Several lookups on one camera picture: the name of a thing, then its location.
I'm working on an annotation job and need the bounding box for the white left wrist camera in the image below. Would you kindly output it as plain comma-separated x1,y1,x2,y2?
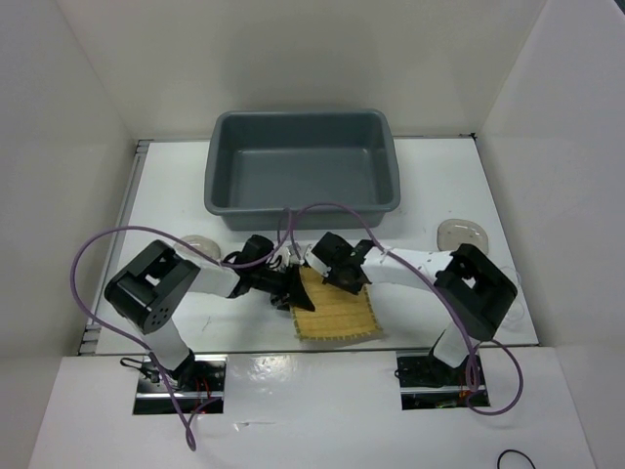
270,245,301,271

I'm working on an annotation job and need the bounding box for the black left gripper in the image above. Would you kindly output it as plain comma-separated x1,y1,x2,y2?
251,263,314,314

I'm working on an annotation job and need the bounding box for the clear glass cup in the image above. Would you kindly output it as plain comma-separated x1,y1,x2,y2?
500,266,526,330

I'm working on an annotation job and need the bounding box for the grey plastic bin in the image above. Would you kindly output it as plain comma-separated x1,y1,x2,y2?
203,109,401,232

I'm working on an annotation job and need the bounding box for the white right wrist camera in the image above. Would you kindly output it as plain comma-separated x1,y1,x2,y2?
302,244,330,278

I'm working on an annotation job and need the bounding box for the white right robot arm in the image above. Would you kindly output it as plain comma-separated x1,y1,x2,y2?
305,233,518,384

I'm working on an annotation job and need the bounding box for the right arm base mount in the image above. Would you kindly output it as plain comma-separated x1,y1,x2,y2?
395,351,490,410

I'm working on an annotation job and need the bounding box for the black cable loop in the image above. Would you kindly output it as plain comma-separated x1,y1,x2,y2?
496,448,538,469

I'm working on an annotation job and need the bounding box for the yellow bamboo placemat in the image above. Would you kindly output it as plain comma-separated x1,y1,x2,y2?
291,268,382,342

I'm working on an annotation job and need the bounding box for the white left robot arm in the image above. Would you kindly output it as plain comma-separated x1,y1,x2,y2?
104,234,315,391

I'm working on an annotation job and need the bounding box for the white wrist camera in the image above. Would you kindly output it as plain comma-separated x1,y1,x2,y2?
270,245,301,271
302,244,330,278

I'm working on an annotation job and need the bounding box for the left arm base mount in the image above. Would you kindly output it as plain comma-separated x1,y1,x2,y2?
119,355,227,415

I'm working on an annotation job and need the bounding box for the clear glass plate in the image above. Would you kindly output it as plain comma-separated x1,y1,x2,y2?
437,219,489,254
174,234,222,260

